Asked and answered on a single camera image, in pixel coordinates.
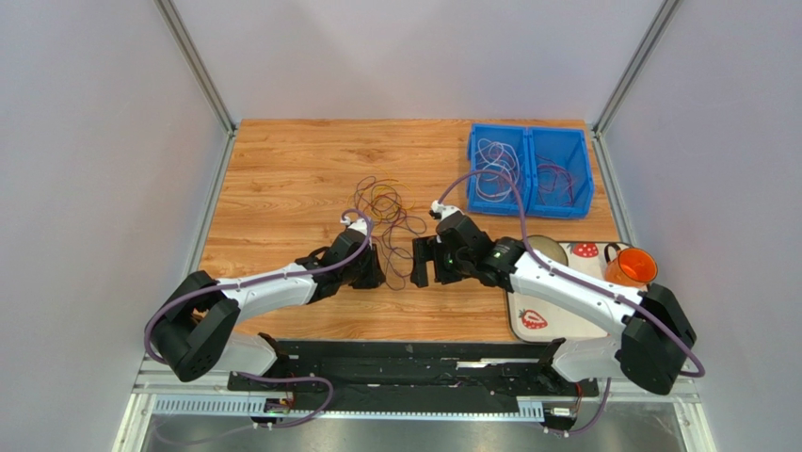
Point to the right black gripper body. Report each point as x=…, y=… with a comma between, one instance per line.
x=435, y=266

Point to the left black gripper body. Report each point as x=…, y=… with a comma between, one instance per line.
x=364, y=275

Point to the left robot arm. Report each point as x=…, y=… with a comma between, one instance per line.
x=193, y=332

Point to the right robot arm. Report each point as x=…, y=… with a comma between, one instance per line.
x=648, y=337

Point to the beige bowl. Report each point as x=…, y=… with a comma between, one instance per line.
x=550, y=248

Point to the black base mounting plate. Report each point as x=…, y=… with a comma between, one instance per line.
x=419, y=377

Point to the blue plastic bin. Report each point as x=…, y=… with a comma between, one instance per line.
x=548, y=167

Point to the orange plastic cup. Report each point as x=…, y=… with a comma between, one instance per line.
x=629, y=266

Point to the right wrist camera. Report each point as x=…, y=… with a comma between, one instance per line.
x=440, y=211

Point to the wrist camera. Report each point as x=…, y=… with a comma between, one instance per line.
x=355, y=219
x=440, y=211

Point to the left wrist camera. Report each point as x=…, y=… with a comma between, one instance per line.
x=355, y=219

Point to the aluminium frame rail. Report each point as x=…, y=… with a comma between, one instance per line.
x=229, y=393

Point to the right aluminium corner post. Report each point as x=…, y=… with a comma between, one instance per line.
x=657, y=28

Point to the aluminium corner post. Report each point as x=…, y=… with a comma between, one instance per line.
x=179, y=31
x=657, y=28

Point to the left aluminium corner post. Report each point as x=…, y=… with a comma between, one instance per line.
x=179, y=31

